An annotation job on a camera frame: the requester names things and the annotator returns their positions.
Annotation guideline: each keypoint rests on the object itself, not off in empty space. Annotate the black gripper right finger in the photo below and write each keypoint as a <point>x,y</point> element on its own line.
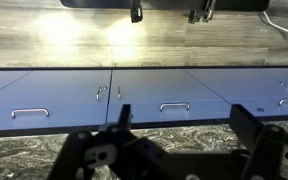
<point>246,126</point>

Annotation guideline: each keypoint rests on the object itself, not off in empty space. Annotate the silver drawer handle left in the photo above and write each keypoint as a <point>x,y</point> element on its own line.
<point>32,110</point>

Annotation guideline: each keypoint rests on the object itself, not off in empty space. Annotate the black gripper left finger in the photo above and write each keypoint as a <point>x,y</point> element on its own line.
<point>125,117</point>

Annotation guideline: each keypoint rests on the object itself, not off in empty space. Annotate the silver drawer handle middle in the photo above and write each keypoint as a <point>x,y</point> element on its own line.
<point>165,105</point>

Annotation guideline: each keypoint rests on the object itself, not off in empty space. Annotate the white cabinet front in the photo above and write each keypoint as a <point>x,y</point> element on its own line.
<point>70,95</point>

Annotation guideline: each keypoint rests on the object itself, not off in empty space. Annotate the silver cabinet door handle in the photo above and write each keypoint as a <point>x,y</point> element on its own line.
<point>99,92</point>

